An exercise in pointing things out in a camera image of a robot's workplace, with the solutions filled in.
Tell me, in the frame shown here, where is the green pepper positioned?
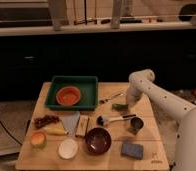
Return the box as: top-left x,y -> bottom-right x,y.
112,103 -> 128,111

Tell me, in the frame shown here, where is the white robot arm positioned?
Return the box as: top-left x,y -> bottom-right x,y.
126,69 -> 196,171

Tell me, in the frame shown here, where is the purple bowl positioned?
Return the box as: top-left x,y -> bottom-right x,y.
85,127 -> 111,155

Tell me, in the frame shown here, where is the orange bowl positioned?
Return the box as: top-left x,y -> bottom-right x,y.
56,86 -> 81,106

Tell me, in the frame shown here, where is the metal cup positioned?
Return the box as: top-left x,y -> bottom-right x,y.
130,117 -> 144,135

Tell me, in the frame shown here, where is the blue sponge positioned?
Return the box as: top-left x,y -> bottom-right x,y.
121,142 -> 144,160

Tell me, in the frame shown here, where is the wooden block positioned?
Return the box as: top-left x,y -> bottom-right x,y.
75,115 -> 89,137

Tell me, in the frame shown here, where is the green plastic tray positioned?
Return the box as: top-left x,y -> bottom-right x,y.
45,76 -> 98,111

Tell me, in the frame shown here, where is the white plate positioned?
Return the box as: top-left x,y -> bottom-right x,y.
58,138 -> 78,159

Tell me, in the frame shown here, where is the yellow banana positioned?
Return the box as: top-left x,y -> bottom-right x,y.
44,128 -> 68,135

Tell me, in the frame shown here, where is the bunch of dark grapes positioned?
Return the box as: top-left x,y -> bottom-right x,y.
34,115 -> 59,129

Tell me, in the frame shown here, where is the orange green fruit toy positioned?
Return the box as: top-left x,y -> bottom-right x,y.
30,132 -> 46,148

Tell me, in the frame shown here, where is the black cable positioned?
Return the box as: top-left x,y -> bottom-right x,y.
0,109 -> 24,147

